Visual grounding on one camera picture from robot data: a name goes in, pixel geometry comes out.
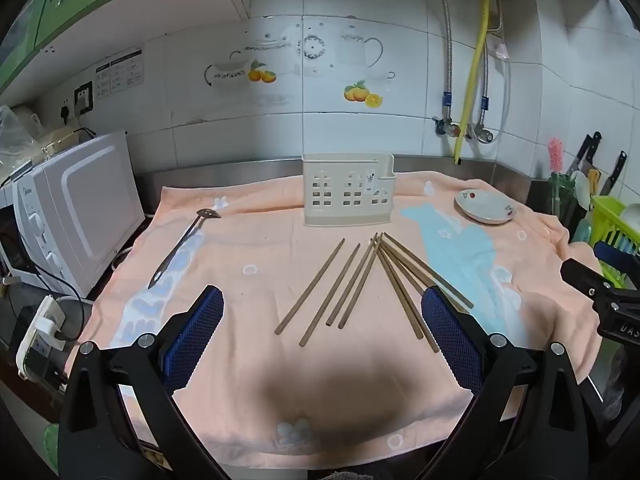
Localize white wall notice sticker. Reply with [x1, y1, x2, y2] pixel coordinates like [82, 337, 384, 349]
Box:
[94, 47, 144, 100]

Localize white power strip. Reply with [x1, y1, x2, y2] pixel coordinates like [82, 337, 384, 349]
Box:
[15, 295, 69, 379]

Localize braided metal hose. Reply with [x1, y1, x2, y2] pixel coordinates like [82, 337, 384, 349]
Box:
[479, 0, 504, 126]
[431, 0, 455, 111]

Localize brown wooden chopstick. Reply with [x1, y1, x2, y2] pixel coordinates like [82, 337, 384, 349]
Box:
[375, 247, 425, 341]
[381, 242, 432, 292]
[382, 239, 468, 313]
[326, 233, 378, 327]
[299, 243, 362, 347]
[378, 246, 441, 354]
[383, 232, 475, 310]
[274, 238, 346, 336]
[338, 232, 384, 330]

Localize green plastic item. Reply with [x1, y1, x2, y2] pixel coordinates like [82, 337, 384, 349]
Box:
[42, 422, 62, 472]

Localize metal slotted spoon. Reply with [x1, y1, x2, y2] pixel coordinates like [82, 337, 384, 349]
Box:
[148, 208, 222, 290]

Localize black wall socket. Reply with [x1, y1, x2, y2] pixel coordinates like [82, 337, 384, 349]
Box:
[73, 80, 95, 114]

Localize beige plastic utensil holder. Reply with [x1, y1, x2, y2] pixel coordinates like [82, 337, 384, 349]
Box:
[302, 152, 396, 229]

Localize green plastic dish rack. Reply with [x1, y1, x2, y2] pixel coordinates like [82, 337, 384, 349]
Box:
[589, 194, 640, 289]

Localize black power cable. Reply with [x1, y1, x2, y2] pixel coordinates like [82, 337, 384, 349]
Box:
[0, 240, 90, 342]

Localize metal valve red handle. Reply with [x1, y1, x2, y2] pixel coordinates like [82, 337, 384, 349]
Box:
[432, 115, 462, 139]

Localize white microwave oven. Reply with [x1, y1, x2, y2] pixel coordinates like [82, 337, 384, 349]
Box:
[0, 131, 146, 299]

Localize steel braided hoses with valves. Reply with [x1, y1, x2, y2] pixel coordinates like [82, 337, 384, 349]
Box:
[492, 35, 512, 137]

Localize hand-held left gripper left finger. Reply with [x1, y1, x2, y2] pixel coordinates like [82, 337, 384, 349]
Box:
[57, 285, 226, 480]

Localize yellow corrugated gas hose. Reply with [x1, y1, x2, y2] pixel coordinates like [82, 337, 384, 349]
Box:
[452, 0, 494, 166]

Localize white floral plate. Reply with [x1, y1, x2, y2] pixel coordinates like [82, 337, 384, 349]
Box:
[454, 189, 516, 225]

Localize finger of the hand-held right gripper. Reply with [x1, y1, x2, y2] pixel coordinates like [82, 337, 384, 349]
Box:
[560, 258, 615, 307]
[593, 241, 640, 288]

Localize pink bottle brush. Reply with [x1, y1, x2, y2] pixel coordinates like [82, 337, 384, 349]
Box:
[547, 138, 565, 217]

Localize glass jar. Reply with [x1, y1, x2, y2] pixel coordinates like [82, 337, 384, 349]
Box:
[550, 172, 582, 232]

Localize clear plastic bag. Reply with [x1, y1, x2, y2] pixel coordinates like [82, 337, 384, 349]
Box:
[0, 104, 47, 167]

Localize black handled knife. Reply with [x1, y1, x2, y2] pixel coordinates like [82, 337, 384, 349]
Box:
[598, 150, 629, 196]
[569, 131, 603, 177]

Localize peach printed towel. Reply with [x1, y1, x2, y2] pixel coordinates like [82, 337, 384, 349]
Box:
[65, 170, 606, 471]

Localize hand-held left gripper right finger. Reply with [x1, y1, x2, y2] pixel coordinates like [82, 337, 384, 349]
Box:
[421, 285, 613, 480]

